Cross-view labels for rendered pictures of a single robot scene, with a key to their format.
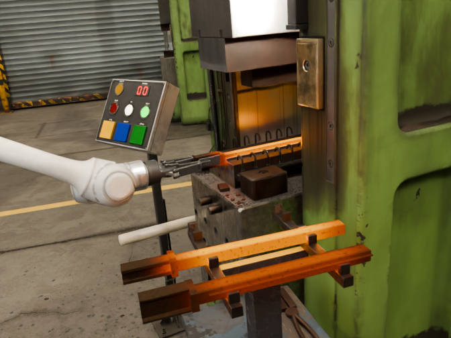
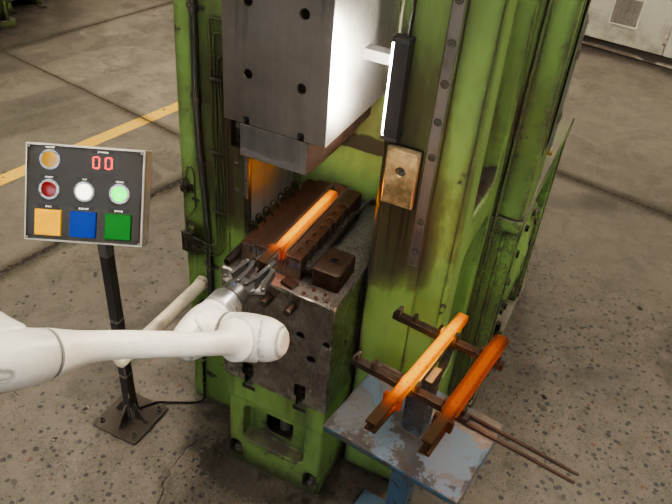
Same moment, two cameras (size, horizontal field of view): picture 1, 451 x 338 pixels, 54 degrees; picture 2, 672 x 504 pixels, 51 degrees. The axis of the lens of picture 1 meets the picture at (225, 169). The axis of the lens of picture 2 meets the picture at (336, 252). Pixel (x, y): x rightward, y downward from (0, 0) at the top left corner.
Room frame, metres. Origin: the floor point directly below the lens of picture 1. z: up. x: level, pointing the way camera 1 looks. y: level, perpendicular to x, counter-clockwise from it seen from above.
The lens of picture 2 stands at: (0.06, 0.98, 2.22)
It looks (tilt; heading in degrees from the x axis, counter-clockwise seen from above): 37 degrees down; 317
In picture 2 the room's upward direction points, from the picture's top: 5 degrees clockwise
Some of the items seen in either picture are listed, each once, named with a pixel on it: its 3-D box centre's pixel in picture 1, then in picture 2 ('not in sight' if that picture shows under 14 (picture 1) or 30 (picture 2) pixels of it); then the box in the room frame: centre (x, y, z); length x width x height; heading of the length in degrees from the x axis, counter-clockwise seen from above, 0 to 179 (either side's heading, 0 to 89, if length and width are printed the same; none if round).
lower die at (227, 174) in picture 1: (275, 154); (304, 223); (1.45, -0.18, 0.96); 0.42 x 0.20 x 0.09; 114
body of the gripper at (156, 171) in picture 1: (160, 170); (238, 290); (1.25, 0.20, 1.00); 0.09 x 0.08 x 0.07; 114
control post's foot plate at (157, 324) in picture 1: (173, 312); (129, 409); (1.84, 0.32, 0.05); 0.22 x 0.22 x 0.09; 24
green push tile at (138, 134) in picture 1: (139, 135); (118, 227); (1.68, 0.33, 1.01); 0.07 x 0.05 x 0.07; 49
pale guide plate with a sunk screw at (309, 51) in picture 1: (309, 73); (400, 177); (1.13, -0.23, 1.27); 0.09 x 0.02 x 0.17; 24
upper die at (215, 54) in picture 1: (271, 47); (310, 118); (1.45, -0.18, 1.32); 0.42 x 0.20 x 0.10; 114
